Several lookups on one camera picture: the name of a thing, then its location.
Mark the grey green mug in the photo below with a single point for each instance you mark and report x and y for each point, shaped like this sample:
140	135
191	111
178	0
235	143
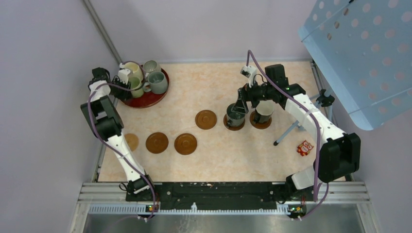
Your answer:
157	82

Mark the red owl sticker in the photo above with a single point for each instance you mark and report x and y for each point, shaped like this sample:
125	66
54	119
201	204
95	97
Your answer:
304	148

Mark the cream ceramic cup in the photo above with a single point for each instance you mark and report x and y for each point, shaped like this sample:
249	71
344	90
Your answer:
136	71

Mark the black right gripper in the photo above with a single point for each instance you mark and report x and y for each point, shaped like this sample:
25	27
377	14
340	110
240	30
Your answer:
245	93

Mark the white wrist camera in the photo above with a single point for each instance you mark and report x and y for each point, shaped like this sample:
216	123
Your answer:
249	72
124	73

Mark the dark green mug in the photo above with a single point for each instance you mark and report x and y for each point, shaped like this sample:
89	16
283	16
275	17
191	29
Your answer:
233	119

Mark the dark red round tray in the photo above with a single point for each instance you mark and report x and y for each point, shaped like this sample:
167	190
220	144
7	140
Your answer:
149	98

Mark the grey ribbed cup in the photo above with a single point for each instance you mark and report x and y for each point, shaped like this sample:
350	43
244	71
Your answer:
151	66

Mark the grey tripod stand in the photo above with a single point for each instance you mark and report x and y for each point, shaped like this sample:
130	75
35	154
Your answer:
320	99

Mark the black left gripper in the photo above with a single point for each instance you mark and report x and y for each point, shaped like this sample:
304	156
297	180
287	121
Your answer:
126	94

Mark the blue perforated metal panel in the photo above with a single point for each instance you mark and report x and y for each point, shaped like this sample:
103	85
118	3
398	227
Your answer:
363	48

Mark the aluminium frame rail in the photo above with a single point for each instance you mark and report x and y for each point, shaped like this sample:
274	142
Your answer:
337	207

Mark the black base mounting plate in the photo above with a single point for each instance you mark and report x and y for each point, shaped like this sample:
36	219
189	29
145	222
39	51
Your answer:
216	196

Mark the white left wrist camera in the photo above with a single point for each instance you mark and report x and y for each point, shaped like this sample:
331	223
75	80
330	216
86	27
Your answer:
124	73

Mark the pale green mug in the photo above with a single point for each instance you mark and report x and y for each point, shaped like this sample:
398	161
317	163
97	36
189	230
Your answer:
137	87

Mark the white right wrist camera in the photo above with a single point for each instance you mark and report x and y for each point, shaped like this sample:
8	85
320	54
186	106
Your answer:
249	72

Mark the light brown wooden coaster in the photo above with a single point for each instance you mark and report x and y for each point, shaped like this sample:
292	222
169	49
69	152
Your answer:
157	143

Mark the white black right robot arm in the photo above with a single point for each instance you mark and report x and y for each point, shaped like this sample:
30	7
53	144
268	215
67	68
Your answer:
338	153

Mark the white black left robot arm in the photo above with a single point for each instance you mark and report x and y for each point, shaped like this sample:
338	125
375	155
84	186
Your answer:
107	125

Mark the small white cup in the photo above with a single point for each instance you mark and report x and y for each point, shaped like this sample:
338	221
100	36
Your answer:
264	111

